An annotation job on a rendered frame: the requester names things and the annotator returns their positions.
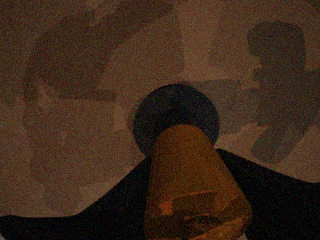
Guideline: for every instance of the orange knob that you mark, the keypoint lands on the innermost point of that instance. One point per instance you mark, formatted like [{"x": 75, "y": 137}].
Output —
[{"x": 191, "y": 193}]

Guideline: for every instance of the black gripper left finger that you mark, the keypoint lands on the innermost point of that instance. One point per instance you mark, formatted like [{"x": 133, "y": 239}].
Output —
[{"x": 118, "y": 215}]

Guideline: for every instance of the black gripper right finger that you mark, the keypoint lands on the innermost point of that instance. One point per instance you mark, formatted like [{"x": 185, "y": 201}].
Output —
[{"x": 283, "y": 207}]

